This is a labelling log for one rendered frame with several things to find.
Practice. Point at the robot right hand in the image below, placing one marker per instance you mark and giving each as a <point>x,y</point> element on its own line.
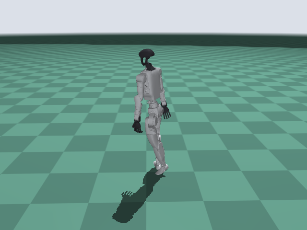
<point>166,110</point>

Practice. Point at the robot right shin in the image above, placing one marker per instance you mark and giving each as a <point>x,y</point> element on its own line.
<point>157,161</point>

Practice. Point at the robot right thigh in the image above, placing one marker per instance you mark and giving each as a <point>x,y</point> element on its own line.
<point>158,124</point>

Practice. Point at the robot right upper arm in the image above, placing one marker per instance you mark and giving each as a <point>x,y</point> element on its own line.
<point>161,81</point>

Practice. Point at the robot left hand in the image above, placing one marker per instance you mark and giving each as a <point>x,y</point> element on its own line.
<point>137,126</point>

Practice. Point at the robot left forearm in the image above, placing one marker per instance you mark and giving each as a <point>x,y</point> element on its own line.
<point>138,107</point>

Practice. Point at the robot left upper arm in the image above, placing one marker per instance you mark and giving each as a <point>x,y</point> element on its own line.
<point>140,79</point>

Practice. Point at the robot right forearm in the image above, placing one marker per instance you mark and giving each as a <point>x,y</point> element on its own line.
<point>162,97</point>

